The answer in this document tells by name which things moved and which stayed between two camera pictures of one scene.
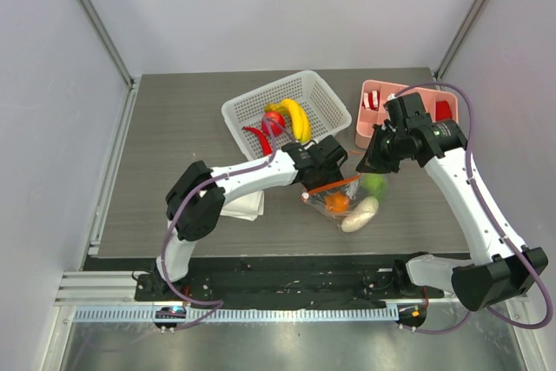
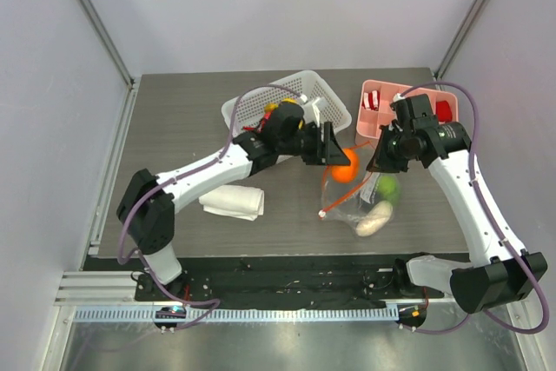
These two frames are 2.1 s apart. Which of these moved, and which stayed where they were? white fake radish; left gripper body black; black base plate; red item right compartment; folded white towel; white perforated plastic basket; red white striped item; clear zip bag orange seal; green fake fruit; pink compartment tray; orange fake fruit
Moved: orange fake fruit; green fake fruit; left gripper body black; white fake radish; clear zip bag orange seal
Stayed: folded white towel; black base plate; pink compartment tray; red white striped item; white perforated plastic basket; red item right compartment
